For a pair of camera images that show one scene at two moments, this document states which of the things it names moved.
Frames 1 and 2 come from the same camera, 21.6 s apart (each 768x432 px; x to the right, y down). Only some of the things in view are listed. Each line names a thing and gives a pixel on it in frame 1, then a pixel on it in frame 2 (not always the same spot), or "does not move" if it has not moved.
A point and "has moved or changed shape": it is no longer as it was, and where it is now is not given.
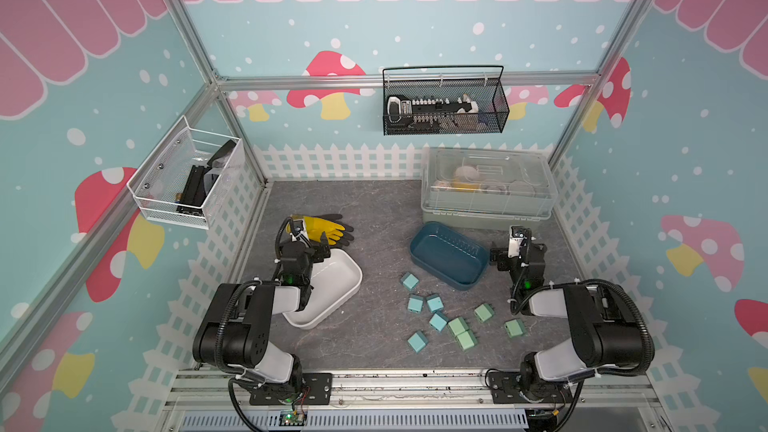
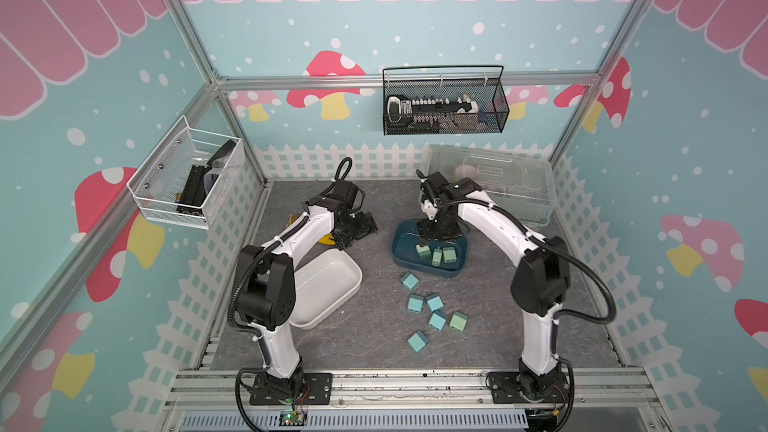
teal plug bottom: (417, 341) does not move
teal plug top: (409, 281) does not move
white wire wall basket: (184, 177) does not move
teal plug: (415, 303) does not move
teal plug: (434, 302) does not move
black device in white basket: (195, 191) does not move
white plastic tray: (334, 280) does not move
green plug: (515, 328) → (449, 254)
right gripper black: (505, 256) → (426, 233)
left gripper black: (316, 250) → (366, 226)
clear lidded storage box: (480, 188) does not move
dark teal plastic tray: (449, 255) has moved or changed shape
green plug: (484, 312) → (437, 256)
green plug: (466, 340) → (423, 251)
